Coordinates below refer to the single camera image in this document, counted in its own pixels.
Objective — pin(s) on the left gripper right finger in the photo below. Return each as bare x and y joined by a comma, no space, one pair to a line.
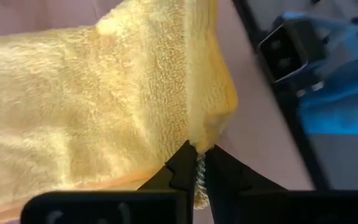
275,205

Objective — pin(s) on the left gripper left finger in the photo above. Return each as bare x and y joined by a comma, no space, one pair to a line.
120,205

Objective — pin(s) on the yellow microfiber towel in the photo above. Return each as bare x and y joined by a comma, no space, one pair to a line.
89,109

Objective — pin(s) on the black frame clamp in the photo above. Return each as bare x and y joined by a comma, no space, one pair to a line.
287,51

